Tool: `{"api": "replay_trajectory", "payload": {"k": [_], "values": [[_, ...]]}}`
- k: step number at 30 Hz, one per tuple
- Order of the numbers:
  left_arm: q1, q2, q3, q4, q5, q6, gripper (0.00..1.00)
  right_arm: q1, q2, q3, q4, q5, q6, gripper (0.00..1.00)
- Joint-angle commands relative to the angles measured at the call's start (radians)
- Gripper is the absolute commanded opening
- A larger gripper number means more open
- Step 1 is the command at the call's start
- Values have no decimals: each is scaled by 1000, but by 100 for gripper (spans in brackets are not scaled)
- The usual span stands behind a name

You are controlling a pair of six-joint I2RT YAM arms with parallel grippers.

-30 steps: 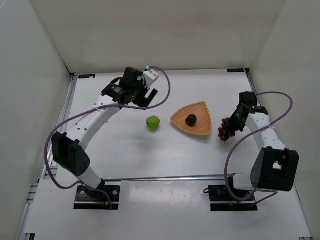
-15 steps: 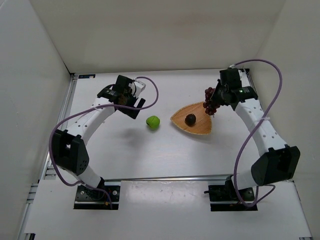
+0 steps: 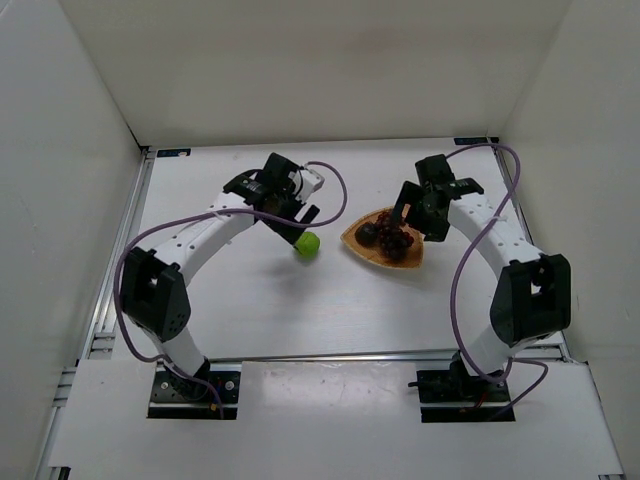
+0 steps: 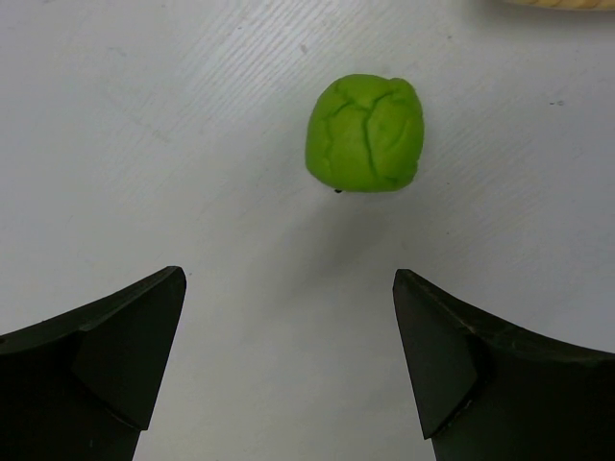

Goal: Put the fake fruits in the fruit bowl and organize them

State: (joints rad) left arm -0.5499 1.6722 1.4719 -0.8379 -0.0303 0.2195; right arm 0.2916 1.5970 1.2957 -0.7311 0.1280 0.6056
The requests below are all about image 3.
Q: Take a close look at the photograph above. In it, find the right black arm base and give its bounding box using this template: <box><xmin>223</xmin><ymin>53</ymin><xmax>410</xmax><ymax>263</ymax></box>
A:
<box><xmin>407</xmin><ymin>354</ymin><xmax>516</xmax><ymax>424</ymax></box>

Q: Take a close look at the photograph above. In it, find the aluminium front rail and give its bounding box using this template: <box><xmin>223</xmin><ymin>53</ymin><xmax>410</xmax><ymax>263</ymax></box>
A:
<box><xmin>210</xmin><ymin>343</ymin><xmax>569</xmax><ymax>364</ymax></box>

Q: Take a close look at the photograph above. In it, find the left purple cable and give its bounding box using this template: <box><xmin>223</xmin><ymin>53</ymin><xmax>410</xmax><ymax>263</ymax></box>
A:
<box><xmin>114</xmin><ymin>160</ymin><xmax>349</xmax><ymax>409</ymax></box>

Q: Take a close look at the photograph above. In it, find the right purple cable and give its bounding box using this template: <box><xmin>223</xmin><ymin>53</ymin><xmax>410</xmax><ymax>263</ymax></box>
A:
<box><xmin>444</xmin><ymin>142</ymin><xmax>549</xmax><ymax>424</ymax></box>

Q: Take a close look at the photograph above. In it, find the right blue corner label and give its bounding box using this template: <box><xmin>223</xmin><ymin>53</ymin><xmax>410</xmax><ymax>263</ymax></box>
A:
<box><xmin>453</xmin><ymin>137</ymin><xmax>489</xmax><ymax>146</ymax></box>

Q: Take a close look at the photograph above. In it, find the aluminium left side rail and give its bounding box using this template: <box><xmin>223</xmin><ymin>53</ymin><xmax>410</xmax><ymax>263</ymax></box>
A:
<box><xmin>77</xmin><ymin>147</ymin><xmax>156</xmax><ymax>363</ymax></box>

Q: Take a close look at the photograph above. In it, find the dark purple fake fruit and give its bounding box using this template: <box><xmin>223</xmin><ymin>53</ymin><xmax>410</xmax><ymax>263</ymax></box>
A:
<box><xmin>354</xmin><ymin>222</ymin><xmax>379</xmax><ymax>248</ymax></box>

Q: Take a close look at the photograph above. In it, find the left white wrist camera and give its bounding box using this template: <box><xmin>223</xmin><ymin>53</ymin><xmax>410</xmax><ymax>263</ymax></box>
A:
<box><xmin>294</xmin><ymin>167</ymin><xmax>325</xmax><ymax>197</ymax></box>

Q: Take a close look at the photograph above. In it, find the purple cable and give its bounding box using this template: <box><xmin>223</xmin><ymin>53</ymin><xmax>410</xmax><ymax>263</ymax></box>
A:
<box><xmin>444</xmin><ymin>142</ymin><xmax>549</xmax><ymax>424</ymax></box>
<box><xmin>114</xmin><ymin>160</ymin><xmax>349</xmax><ymax>409</ymax></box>

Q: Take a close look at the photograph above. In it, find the red fake grape bunch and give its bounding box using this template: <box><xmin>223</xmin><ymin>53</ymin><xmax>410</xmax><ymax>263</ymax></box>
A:
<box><xmin>374</xmin><ymin>211</ymin><xmax>414</xmax><ymax>262</ymax></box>

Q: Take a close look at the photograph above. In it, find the woven bamboo fruit basket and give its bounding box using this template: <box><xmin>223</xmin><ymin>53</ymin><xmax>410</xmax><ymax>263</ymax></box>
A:
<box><xmin>340</xmin><ymin>207</ymin><xmax>424</xmax><ymax>269</ymax></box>

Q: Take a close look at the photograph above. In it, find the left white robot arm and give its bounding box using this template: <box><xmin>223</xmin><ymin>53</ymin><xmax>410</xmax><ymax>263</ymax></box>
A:
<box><xmin>114</xmin><ymin>153</ymin><xmax>324</xmax><ymax>401</ymax></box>

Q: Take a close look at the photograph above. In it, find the green fake apple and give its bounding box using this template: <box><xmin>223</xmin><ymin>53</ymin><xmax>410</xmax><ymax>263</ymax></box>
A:
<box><xmin>293</xmin><ymin>231</ymin><xmax>321</xmax><ymax>260</ymax></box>

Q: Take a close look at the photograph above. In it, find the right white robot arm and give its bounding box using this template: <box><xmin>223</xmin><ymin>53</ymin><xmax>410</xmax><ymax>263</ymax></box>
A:
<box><xmin>392</xmin><ymin>154</ymin><xmax>571</xmax><ymax>383</ymax></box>

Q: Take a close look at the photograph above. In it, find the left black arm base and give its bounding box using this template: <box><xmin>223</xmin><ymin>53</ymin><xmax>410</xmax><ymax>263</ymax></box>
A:
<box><xmin>147</xmin><ymin>366</ymin><xmax>241</xmax><ymax>421</ymax></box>

